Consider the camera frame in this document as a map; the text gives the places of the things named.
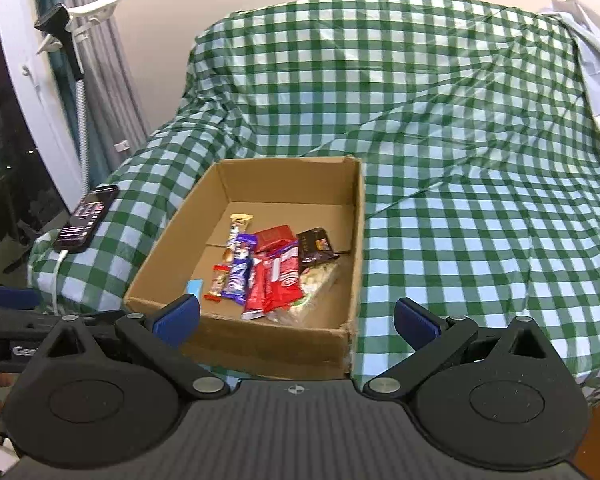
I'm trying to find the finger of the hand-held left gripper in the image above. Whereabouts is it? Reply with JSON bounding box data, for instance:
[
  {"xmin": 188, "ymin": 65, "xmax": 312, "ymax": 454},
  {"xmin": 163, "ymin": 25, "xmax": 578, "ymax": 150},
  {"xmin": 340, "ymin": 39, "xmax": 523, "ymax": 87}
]
[{"xmin": 0, "ymin": 286, "xmax": 43, "ymax": 312}]

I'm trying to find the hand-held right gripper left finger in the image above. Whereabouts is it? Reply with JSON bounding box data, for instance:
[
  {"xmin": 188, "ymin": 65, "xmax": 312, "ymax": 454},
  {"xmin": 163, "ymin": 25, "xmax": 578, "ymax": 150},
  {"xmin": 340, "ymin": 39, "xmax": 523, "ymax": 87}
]
[{"xmin": 42, "ymin": 294, "xmax": 231, "ymax": 401}]

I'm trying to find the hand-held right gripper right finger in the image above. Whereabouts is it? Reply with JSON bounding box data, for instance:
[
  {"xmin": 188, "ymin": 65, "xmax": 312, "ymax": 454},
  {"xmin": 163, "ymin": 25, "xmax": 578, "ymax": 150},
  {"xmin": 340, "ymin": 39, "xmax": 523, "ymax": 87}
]
[{"xmin": 362, "ymin": 297, "xmax": 556, "ymax": 402}]

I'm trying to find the small red candy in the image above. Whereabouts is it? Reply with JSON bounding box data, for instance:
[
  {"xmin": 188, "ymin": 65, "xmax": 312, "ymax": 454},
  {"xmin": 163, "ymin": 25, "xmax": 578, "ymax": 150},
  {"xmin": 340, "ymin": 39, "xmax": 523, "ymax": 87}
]
[{"xmin": 203, "ymin": 264, "xmax": 231, "ymax": 302}]

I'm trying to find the purple snack packet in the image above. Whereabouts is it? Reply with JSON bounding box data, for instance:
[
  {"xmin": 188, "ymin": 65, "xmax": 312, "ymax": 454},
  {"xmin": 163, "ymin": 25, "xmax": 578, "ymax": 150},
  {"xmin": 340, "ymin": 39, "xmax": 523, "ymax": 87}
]
[{"xmin": 220, "ymin": 232, "xmax": 258, "ymax": 306}]

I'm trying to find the red wafer bar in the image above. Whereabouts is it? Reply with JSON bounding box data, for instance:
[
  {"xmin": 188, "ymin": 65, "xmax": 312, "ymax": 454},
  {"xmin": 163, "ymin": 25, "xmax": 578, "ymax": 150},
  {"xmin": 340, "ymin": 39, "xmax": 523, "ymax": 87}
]
[
  {"xmin": 241, "ymin": 255, "xmax": 268, "ymax": 321},
  {"xmin": 262, "ymin": 242, "xmax": 303, "ymax": 313}
]

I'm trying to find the cream cereal bar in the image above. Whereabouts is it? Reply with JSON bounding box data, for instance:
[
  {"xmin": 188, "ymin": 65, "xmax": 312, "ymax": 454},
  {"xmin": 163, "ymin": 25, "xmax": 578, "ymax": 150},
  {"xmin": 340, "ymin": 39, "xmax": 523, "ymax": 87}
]
[{"xmin": 267, "ymin": 260, "xmax": 343, "ymax": 323}]

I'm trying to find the yellow snack bar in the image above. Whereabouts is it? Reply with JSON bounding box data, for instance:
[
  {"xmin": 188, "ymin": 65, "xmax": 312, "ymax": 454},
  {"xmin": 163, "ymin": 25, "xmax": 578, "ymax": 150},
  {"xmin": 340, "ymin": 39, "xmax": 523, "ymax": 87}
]
[{"xmin": 223, "ymin": 213, "xmax": 255, "ymax": 263}]

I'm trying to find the dark chocolate bar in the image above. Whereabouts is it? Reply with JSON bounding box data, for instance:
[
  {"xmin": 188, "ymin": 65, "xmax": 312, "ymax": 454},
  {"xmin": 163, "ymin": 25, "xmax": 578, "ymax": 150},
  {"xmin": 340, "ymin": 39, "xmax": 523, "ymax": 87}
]
[{"xmin": 296, "ymin": 227, "xmax": 340, "ymax": 267}]

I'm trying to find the dark red snack packet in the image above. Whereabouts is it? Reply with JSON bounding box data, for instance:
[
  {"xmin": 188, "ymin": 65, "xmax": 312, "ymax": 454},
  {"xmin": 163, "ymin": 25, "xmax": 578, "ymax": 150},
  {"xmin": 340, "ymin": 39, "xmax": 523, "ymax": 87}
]
[{"xmin": 254, "ymin": 224, "xmax": 293, "ymax": 253}]

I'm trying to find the brown cardboard box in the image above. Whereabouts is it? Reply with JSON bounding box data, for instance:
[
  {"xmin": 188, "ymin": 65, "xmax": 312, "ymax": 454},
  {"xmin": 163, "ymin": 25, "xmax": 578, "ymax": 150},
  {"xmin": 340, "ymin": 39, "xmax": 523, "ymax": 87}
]
[{"xmin": 123, "ymin": 155, "xmax": 366, "ymax": 381}]

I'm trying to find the black smartphone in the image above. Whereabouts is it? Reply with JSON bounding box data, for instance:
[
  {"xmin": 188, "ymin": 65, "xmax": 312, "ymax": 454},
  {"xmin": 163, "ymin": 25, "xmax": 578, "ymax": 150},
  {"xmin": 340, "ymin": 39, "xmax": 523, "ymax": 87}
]
[{"xmin": 52, "ymin": 185, "xmax": 121, "ymax": 253}]

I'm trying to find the green white checkered blanket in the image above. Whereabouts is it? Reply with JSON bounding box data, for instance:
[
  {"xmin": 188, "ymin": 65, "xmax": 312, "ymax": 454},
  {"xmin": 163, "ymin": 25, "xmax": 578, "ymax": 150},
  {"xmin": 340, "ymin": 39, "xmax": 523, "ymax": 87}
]
[{"xmin": 27, "ymin": 0, "xmax": 600, "ymax": 406}]

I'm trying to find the grey curtain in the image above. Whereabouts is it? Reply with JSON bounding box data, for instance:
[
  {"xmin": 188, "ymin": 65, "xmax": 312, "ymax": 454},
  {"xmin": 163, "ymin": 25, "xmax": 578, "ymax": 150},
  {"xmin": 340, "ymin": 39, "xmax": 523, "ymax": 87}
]
[{"xmin": 62, "ymin": 0, "xmax": 153, "ymax": 181}]

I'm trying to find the white clamp phone holder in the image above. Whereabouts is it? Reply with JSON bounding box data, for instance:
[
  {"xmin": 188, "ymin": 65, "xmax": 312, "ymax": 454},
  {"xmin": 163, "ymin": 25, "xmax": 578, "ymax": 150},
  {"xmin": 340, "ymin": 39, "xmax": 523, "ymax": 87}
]
[{"xmin": 34, "ymin": 0, "xmax": 130, "ymax": 56}]

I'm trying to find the white cloth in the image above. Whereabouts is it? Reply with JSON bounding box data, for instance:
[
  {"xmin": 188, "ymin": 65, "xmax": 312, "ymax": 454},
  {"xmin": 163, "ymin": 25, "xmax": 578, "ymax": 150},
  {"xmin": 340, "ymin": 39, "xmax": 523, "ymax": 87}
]
[{"xmin": 535, "ymin": 0, "xmax": 600, "ymax": 176}]

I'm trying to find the white charging cable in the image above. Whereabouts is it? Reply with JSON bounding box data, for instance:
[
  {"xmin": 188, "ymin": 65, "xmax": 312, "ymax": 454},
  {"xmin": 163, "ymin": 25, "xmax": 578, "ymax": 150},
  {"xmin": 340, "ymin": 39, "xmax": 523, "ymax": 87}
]
[{"xmin": 50, "ymin": 250, "xmax": 70, "ymax": 313}]

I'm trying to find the white window frame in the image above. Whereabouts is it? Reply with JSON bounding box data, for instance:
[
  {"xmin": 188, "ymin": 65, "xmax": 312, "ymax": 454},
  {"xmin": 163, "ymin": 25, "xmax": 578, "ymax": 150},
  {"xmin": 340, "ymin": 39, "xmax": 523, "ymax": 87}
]
[{"xmin": 0, "ymin": 0, "xmax": 86, "ymax": 211}]

